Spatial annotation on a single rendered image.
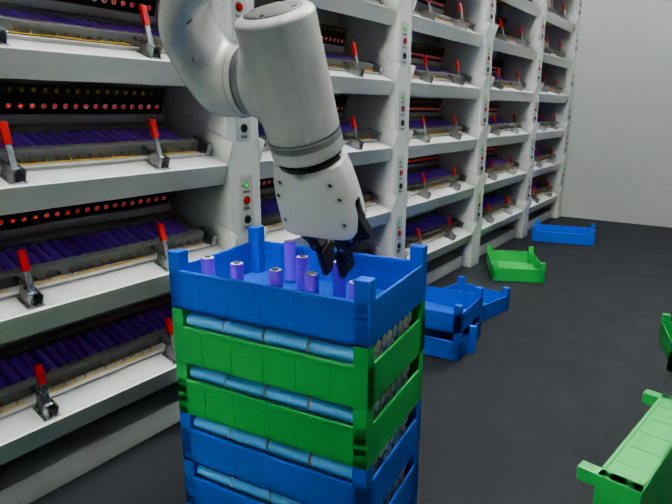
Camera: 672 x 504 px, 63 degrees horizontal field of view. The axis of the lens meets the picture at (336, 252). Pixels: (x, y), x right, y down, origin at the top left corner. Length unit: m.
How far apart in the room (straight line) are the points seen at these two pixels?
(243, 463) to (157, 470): 0.38
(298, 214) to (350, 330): 0.15
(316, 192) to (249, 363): 0.25
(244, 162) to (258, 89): 0.66
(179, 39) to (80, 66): 0.46
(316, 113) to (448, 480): 0.76
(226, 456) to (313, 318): 0.27
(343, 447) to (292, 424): 0.07
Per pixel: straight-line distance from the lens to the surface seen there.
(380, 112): 1.79
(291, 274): 0.86
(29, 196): 0.98
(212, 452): 0.86
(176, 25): 0.57
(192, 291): 0.77
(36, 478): 1.17
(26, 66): 0.99
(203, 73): 0.62
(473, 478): 1.14
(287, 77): 0.57
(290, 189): 0.66
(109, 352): 1.19
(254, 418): 0.78
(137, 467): 1.20
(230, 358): 0.76
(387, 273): 0.82
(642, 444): 0.95
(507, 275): 2.32
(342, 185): 0.63
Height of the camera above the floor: 0.66
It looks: 14 degrees down
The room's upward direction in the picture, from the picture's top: straight up
